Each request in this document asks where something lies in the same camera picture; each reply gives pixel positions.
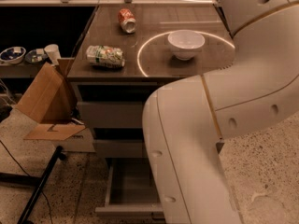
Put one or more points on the brown cardboard box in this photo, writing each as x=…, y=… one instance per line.
x=49, y=102

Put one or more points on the grey drawer cabinet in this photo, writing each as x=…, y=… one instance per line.
x=148, y=58

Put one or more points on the bottom grey drawer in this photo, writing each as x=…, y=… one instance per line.
x=131, y=191

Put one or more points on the red soda can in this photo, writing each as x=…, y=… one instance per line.
x=127, y=20

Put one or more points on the white paper cup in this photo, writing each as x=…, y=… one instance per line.
x=53, y=52

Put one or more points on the white ceramic bowl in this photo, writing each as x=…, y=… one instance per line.
x=185, y=44

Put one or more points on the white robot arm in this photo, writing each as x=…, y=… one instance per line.
x=183, y=121

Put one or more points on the top grey drawer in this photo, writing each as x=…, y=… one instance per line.
x=113, y=106

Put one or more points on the green white crushed can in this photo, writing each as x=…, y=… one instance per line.
x=105, y=56

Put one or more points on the middle grey drawer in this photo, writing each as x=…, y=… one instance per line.
x=119, y=143

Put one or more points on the black stand leg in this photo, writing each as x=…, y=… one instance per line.
x=33, y=181

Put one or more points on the grey drawer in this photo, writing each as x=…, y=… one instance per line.
x=131, y=191
x=113, y=106
x=119, y=143

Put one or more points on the blue white bowl right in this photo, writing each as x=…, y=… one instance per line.
x=36, y=56

